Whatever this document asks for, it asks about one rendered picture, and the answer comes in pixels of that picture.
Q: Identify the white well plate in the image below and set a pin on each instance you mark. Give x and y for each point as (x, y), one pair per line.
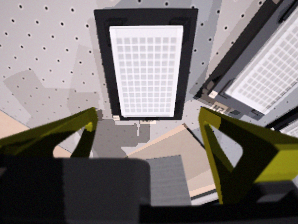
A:
(272, 73)
(150, 57)
(291, 129)

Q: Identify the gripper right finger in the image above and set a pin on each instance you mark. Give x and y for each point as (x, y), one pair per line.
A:
(268, 155)

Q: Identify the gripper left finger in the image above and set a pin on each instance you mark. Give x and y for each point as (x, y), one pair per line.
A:
(41, 141)

